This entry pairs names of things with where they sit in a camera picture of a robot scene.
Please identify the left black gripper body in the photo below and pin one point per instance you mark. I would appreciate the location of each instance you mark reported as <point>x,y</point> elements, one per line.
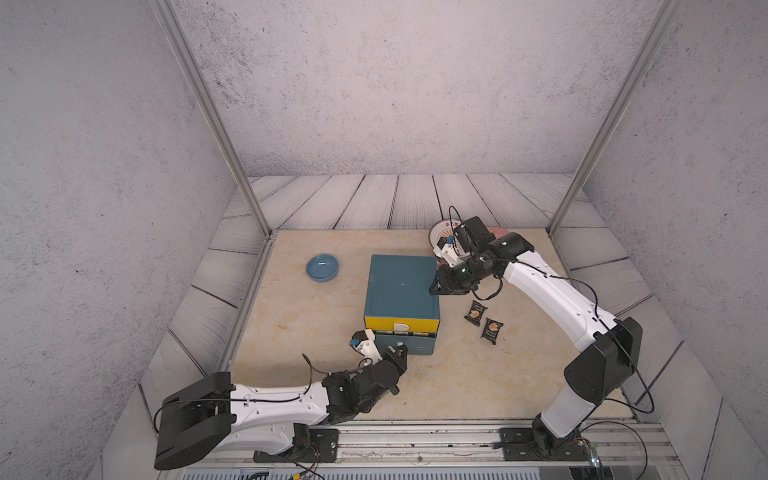
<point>396,376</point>

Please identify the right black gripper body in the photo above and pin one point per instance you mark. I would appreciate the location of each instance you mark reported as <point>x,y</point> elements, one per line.
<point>460,279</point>

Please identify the black cookie packet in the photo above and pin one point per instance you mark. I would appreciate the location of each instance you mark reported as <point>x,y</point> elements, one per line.
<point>491,330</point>
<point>475,313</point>

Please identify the yellow top drawer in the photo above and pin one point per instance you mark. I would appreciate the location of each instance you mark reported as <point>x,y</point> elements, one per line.
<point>397,324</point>

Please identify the teal drawer cabinet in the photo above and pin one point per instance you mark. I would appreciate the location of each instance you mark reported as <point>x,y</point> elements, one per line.
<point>398,286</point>

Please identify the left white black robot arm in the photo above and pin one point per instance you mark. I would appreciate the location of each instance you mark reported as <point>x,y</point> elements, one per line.
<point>214,414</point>

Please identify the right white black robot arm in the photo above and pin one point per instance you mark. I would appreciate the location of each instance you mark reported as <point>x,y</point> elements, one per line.
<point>608,347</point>

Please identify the white plate orange sunburst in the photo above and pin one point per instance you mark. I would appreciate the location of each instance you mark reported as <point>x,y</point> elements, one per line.
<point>444,228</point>

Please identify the pink plastic tray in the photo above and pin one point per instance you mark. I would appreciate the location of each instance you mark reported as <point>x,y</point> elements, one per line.
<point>498,232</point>

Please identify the blue ceramic dish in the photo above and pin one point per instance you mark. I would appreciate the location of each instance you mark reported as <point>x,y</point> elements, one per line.
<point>322,268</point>

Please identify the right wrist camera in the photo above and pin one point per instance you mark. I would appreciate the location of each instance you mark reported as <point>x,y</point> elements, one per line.
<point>447,250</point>

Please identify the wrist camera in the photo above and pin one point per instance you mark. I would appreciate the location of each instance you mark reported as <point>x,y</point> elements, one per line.
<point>363,342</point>
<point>447,250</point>

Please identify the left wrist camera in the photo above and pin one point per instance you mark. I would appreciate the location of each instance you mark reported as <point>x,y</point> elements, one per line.
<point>363,342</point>

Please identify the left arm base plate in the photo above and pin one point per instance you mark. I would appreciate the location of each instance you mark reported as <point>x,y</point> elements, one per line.
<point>318,445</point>

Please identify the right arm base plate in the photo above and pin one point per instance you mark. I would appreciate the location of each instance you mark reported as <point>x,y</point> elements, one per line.
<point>529,444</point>

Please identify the aluminium mounting rail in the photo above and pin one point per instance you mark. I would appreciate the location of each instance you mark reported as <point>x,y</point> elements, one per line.
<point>443,449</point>

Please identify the left aluminium frame post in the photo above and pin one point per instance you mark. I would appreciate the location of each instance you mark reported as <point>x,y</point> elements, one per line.
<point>176,38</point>

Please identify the aluminium frame post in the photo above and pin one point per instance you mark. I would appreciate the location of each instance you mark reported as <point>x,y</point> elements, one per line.
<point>176,38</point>
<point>660,27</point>

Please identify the right aluminium frame post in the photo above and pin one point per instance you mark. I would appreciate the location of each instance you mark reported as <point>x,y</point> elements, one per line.
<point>660,27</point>

